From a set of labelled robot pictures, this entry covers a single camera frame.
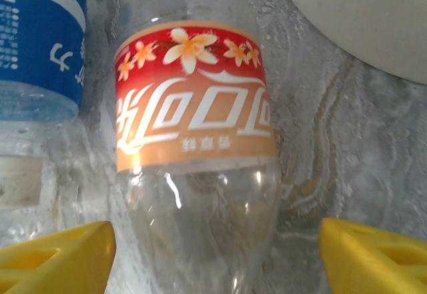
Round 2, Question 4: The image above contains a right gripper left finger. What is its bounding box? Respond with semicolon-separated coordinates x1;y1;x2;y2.
0;220;117;294

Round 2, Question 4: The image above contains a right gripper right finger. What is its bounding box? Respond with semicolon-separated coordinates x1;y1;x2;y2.
318;217;427;294

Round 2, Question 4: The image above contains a clear bottle orange flower label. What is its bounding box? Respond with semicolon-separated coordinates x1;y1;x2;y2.
113;0;284;294

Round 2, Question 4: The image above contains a blue label bottle white cap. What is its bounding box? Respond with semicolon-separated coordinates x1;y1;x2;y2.
0;0;89;210

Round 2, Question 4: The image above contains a white ribbed waste bin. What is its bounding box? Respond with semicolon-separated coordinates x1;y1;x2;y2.
278;0;427;87

